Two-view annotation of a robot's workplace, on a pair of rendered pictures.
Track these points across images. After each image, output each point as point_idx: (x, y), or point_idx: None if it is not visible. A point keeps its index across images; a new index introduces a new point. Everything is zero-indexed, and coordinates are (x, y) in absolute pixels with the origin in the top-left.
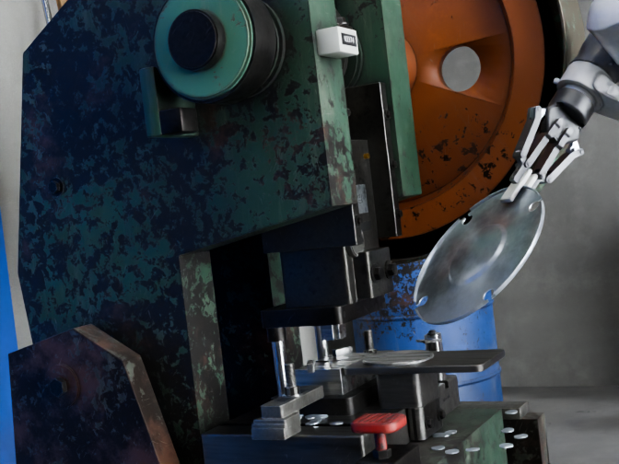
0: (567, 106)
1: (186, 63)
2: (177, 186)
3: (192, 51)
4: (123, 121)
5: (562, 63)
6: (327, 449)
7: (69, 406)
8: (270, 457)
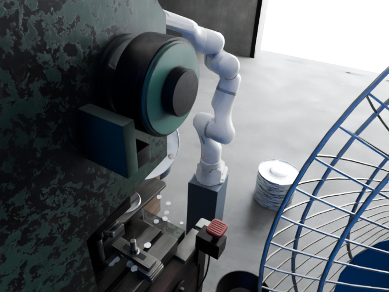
0: None
1: (181, 112)
2: (83, 197)
3: (186, 102)
4: (21, 174)
5: None
6: (167, 256)
7: None
8: (147, 283)
